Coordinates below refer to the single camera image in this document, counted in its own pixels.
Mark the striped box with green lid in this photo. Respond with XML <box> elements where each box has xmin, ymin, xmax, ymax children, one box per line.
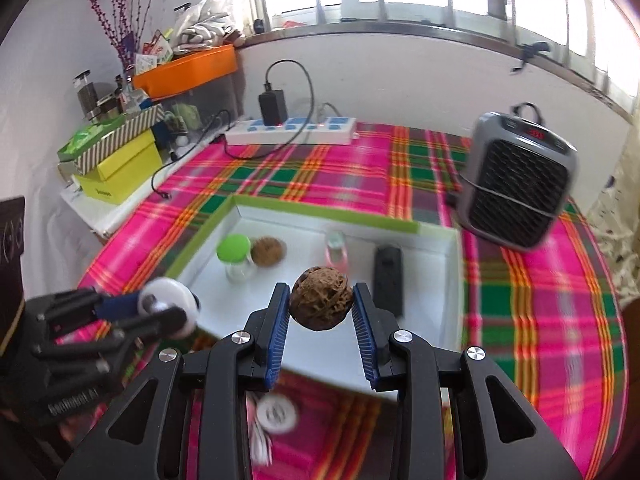
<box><xmin>56</xmin><ymin>105</ymin><xmax>166</xmax><ymax>173</ymax></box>

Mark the white round device with cable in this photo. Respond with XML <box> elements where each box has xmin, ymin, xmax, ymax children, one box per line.
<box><xmin>247</xmin><ymin>392</ymin><xmax>301</xmax><ymax>466</ymax></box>

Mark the grey space heater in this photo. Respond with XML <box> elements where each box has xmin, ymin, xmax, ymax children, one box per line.
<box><xmin>445</xmin><ymin>102</ymin><xmax>580</xmax><ymax>253</ymax></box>

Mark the plaid tablecloth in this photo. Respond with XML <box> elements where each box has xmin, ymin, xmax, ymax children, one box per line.
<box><xmin>60</xmin><ymin>120</ymin><xmax>628</xmax><ymax>480</ymax></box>

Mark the dotted cream curtain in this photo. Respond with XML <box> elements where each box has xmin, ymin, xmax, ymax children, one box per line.
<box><xmin>585</xmin><ymin>160</ymin><xmax>640</xmax><ymax>301</ymax></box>

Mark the yellow cardboard box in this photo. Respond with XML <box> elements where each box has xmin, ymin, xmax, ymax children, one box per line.
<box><xmin>72</xmin><ymin>130</ymin><xmax>163</xmax><ymax>206</ymax></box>

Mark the dark glass jar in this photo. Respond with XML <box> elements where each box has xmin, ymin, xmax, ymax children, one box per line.
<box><xmin>74</xmin><ymin>71</ymin><xmax>101</xmax><ymax>121</ymax></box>

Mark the green cardboard box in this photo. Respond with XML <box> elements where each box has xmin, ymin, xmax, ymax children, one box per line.
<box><xmin>167</xmin><ymin>195</ymin><xmax>466</xmax><ymax>403</ymax></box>

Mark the white panda-face device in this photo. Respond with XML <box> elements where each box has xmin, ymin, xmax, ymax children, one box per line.
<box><xmin>137</xmin><ymin>277</ymin><xmax>202</xmax><ymax>338</ymax></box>

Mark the black window handle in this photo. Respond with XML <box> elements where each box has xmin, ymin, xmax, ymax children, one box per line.
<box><xmin>509</xmin><ymin>41</ymin><xmax>551</xmax><ymax>72</ymax></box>

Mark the small pink device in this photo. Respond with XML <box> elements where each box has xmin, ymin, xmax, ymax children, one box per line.
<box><xmin>324</xmin><ymin>230</ymin><xmax>351</xmax><ymax>273</ymax></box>

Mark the green mushroom-shaped massager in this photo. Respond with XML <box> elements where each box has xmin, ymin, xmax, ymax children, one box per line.
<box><xmin>216</xmin><ymin>235</ymin><xmax>258</xmax><ymax>283</ymax></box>

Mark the brown walnut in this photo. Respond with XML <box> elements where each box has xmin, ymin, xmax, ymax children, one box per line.
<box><xmin>289</xmin><ymin>266</ymin><xmax>355</xmax><ymax>332</ymax></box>
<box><xmin>250</xmin><ymin>236</ymin><xmax>287</xmax><ymax>267</ymax></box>

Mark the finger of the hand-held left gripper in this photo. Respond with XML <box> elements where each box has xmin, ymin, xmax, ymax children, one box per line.
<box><xmin>25</xmin><ymin>287</ymin><xmax>148</xmax><ymax>332</ymax></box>
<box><xmin>32</xmin><ymin>306</ymin><xmax>188</xmax><ymax>373</ymax></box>

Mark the black rectangular device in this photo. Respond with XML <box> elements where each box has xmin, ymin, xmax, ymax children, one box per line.
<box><xmin>374</xmin><ymin>244</ymin><xmax>406</xmax><ymax>317</ymax></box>

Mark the clear plastic storage bin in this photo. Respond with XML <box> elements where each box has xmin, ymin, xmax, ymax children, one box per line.
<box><xmin>162</xmin><ymin>75</ymin><xmax>241</xmax><ymax>136</ymax></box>

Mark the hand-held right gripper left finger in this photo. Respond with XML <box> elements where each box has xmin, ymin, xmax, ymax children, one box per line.
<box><xmin>56</xmin><ymin>282</ymin><xmax>292</xmax><ymax>480</ymax></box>

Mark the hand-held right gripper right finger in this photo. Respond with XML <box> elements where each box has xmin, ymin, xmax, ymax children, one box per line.
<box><xmin>351</xmin><ymin>282</ymin><xmax>583</xmax><ymax>480</ymax></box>

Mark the black charger cable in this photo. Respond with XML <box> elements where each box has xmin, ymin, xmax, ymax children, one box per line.
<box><xmin>150</xmin><ymin>59</ymin><xmax>316</xmax><ymax>201</ymax></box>

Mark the white power strip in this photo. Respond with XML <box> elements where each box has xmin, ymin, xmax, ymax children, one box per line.
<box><xmin>224</xmin><ymin>116</ymin><xmax>360</xmax><ymax>147</ymax></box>

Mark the white side shelf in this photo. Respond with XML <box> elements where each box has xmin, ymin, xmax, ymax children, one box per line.
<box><xmin>60</xmin><ymin>180</ymin><xmax>151</xmax><ymax>246</ymax></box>

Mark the pile of packets and cloth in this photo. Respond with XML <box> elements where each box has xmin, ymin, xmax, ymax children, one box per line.
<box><xmin>135</xmin><ymin>0</ymin><xmax>246</xmax><ymax>68</ymax></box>

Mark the black charger plug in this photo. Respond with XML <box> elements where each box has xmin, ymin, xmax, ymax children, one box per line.
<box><xmin>257</xmin><ymin>91</ymin><xmax>288</xmax><ymax>126</ymax></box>

